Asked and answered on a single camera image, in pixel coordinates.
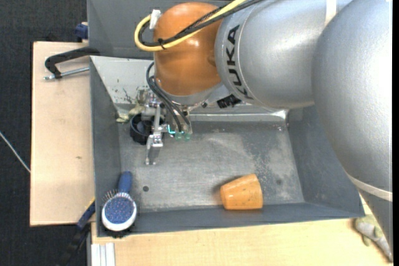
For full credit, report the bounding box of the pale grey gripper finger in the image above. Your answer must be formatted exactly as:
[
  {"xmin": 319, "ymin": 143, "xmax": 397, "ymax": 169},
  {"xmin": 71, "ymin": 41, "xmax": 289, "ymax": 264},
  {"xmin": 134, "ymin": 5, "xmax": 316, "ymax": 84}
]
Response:
[{"xmin": 144, "ymin": 133, "xmax": 165, "ymax": 166}]

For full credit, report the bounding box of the black round cup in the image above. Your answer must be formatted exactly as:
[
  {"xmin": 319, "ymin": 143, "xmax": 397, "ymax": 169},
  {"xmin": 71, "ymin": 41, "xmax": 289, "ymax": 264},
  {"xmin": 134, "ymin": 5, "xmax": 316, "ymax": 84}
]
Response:
[{"xmin": 129, "ymin": 113, "xmax": 156, "ymax": 146}]

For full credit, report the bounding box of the yellow-green cloth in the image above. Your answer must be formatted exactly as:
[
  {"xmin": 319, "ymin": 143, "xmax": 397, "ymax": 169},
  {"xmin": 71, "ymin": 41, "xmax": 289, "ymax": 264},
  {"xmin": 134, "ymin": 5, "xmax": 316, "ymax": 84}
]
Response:
[{"xmin": 115, "ymin": 102, "xmax": 143, "ymax": 124}]

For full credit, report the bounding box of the grey metal bin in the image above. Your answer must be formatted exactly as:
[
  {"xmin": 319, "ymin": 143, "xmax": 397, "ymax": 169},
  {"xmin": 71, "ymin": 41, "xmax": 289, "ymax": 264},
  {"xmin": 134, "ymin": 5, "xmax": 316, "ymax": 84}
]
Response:
[{"xmin": 86, "ymin": 0, "xmax": 366, "ymax": 237}]

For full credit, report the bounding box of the blue and white hairbrush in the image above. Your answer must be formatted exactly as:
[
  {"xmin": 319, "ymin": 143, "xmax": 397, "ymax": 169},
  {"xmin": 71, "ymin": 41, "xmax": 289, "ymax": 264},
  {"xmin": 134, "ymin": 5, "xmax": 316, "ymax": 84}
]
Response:
[{"xmin": 100, "ymin": 170, "xmax": 138, "ymax": 232}]

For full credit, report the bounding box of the pale wood board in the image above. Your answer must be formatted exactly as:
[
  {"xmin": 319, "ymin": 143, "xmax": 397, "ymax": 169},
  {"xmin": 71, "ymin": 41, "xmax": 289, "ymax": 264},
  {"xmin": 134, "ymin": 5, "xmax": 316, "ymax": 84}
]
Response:
[{"xmin": 29, "ymin": 41, "xmax": 96, "ymax": 227}]

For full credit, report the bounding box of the orange cup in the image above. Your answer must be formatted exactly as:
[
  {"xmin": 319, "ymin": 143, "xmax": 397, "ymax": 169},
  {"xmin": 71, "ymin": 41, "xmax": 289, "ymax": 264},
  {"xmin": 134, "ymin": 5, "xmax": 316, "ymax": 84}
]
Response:
[{"xmin": 219, "ymin": 173, "xmax": 264, "ymax": 211}]

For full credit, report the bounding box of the pale green glove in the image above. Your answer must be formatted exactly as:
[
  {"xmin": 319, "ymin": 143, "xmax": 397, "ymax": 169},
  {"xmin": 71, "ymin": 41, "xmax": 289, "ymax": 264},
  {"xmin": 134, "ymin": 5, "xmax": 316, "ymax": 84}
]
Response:
[{"xmin": 353, "ymin": 214, "xmax": 393, "ymax": 262}]

